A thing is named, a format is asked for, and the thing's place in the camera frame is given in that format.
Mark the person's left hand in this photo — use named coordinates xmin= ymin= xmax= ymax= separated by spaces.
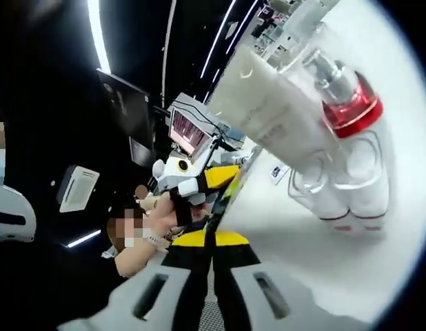
xmin=139 ymin=192 xmax=187 ymax=239

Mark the large red-collared skincare bottle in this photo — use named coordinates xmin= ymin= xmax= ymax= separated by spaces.
xmin=277 ymin=48 xmax=390 ymax=167

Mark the small white skincare bottle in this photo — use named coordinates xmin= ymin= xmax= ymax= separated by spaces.
xmin=287 ymin=154 xmax=352 ymax=232
xmin=332 ymin=136 xmax=390 ymax=232

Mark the white skincare tube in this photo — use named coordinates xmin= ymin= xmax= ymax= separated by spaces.
xmin=210 ymin=46 xmax=342 ymax=163

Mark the ceiling air vent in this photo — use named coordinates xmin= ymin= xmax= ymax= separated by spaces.
xmin=57 ymin=163 xmax=101 ymax=214

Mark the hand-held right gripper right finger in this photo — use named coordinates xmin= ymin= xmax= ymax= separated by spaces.
xmin=212 ymin=230 xmax=369 ymax=331

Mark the wide ceiling light panel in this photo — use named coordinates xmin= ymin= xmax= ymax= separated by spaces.
xmin=85 ymin=0 xmax=111 ymax=72

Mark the computer monitor on stand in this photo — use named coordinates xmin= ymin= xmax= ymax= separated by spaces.
xmin=168 ymin=106 xmax=219 ymax=157

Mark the white worn device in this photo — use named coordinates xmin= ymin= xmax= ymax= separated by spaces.
xmin=0 ymin=183 xmax=37 ymax=243

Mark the clear packet with blue square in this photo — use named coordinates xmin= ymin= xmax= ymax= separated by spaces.
xmin=269 ymin=164 xmax=287 ymax=186

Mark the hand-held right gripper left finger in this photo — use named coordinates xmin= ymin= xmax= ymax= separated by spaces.
xmin=57 ymin=230 xmax=214 ymax=331

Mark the dark monitor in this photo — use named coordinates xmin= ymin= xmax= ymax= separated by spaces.
xmin=97 ymin=68 xmax=156 ymax=163

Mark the white wristwatch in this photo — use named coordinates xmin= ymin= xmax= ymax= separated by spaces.
xmin=142 ymin=228 xmax=168 ymax=248

